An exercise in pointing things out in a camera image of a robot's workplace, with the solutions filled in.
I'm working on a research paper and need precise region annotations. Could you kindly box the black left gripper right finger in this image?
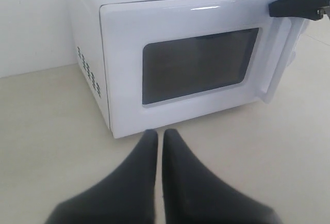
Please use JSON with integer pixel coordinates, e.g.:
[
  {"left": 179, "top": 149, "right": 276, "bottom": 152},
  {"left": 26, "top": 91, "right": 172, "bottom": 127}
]
[{"left": 162, "top": 129, "right": 282, "bottom": 223}]

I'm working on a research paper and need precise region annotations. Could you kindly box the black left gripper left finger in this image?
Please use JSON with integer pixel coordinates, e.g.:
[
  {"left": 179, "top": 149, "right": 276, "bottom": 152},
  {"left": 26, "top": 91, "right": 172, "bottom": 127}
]
[{"left": 46, "top": 130, "right": 158, "bottom": 223}]

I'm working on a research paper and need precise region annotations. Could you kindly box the white microwave door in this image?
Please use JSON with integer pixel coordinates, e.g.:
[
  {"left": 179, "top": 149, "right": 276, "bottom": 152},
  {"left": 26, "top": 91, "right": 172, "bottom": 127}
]
[{"left": 100, "top": 0, "right": 304, "bottom": 138}]

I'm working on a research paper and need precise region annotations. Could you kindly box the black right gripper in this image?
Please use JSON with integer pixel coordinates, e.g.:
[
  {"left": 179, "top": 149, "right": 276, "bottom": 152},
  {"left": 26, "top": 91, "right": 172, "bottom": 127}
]
[{"left": 268, "top": 0, "right": 329, "bottom": 20}]

